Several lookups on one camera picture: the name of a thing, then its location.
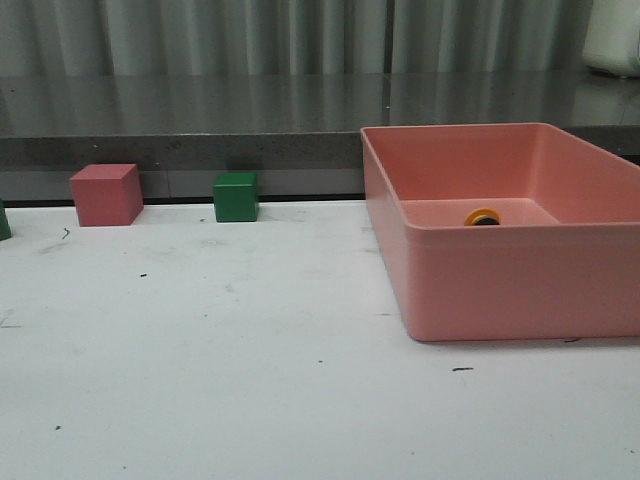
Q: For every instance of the white appliance on counter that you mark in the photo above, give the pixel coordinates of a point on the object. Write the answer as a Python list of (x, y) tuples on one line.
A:
[(612, 38)]

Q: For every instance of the grey stone counter shelf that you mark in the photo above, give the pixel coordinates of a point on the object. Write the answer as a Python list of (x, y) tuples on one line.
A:
[(300, 134)]

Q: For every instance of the pink plastic bin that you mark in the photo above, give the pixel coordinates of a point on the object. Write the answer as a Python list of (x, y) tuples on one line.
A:
[(563, 263)]

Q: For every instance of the yellow black push button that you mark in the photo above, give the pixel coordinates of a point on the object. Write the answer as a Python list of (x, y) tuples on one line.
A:
[(482, 217)]

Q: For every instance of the dark green block at edge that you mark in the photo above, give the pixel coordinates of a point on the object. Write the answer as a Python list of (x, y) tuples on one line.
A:
[(5, 229)]

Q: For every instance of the pink cube block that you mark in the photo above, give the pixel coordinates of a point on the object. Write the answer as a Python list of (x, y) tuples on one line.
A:
[(107, 195)]

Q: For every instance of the green cube block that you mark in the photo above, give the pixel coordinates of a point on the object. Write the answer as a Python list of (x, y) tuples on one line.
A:
[(235, 197)]

